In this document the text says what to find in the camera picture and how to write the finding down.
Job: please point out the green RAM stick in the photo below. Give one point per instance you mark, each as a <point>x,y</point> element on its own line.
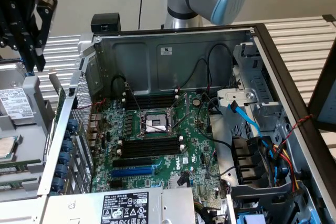
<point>15,165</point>
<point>15,184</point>

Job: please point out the dark leaning panel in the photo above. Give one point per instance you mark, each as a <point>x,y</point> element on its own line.
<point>319,98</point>

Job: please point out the CPU socket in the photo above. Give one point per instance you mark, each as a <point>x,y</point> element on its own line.
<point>157,123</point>

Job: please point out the black RAM slot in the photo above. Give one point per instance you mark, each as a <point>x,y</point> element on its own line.
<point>151,153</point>
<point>152,99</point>
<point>151,145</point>
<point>152,102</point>
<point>151,149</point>
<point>152,95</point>
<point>151,141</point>

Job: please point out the blue plastic drive bracket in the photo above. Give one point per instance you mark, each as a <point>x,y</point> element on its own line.
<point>252,219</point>

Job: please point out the CPU chip silver lid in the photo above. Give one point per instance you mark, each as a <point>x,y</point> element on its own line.
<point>6,147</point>

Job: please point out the black table end cap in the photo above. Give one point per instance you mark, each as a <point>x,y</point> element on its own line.
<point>329,18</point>

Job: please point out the silver hard disk white label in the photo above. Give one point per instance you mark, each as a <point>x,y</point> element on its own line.
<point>13,100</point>

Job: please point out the green graphics card metal bracket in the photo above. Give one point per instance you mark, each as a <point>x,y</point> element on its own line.
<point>60,95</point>

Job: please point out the green Dell motherboard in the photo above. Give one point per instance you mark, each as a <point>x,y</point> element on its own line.
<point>157,163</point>

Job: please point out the short black expansion slot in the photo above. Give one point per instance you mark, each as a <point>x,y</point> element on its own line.
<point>116,184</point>

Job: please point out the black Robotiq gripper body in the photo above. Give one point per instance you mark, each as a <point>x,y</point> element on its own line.
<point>14,3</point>

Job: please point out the black box behind case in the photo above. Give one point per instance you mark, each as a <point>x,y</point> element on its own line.
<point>105,22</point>

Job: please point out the grey power supply with label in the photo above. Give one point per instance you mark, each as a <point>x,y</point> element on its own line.
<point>120,205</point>

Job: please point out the grey metal disk bay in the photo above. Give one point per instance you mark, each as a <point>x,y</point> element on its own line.
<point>252,87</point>

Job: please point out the metal socket cover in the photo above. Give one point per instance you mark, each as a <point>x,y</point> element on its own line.
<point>183,108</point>

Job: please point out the thin metal locking lever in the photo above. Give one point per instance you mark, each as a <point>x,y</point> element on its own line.
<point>147,113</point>

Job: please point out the small silver chipset heatsink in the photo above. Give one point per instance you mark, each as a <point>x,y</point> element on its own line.
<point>175,180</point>

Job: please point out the long black expansion slot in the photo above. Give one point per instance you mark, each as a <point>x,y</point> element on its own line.
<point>132,162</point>

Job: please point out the grey computer part with label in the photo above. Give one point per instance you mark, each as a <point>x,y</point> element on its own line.
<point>31,87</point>

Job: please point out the open grey PC case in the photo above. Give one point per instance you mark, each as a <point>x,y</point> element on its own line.
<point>168,61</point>

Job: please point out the blue expansion slot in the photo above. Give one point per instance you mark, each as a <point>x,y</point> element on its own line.
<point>132,173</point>

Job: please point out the white sticker on case wall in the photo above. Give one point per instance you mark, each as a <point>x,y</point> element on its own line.
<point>165,50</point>

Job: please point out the round coin cell battery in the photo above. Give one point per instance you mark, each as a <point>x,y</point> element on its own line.
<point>195,101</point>

